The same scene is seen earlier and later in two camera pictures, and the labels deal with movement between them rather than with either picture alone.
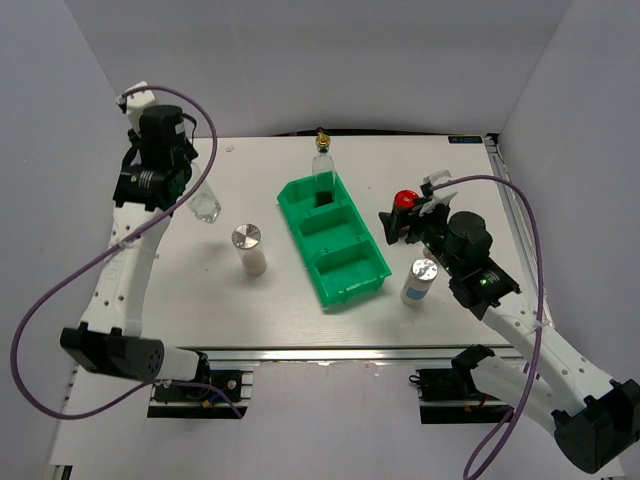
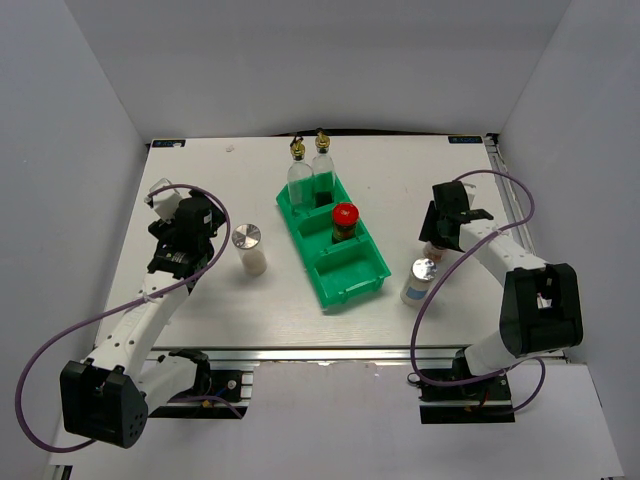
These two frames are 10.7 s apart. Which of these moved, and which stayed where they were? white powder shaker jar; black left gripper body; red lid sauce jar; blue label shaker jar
Moved: red lid sauce jar; black left gripper body
Stayed: white powder shaker jar; blue label shaker jar
